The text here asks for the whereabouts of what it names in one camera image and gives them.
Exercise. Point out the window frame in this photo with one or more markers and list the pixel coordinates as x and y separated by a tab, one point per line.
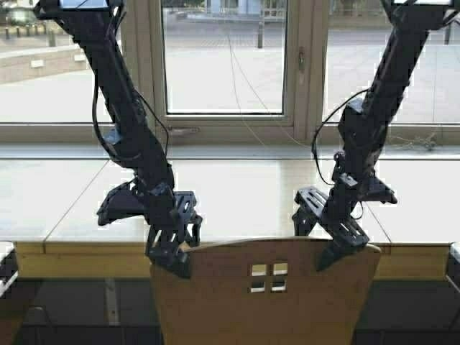
203	79

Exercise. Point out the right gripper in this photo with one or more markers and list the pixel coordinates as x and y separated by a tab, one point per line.
333	212

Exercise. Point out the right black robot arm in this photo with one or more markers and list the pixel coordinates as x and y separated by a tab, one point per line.
363	128

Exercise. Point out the long wooden window counter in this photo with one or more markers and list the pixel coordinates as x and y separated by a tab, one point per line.
48	210

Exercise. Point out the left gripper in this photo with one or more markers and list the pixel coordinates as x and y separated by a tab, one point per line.
161	207

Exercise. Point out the wooden chair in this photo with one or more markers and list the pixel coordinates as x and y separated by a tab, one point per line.
267	291

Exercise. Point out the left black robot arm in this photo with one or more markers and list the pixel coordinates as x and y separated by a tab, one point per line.
120	124

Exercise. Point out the robot base right corner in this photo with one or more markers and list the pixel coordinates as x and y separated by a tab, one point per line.
452	266

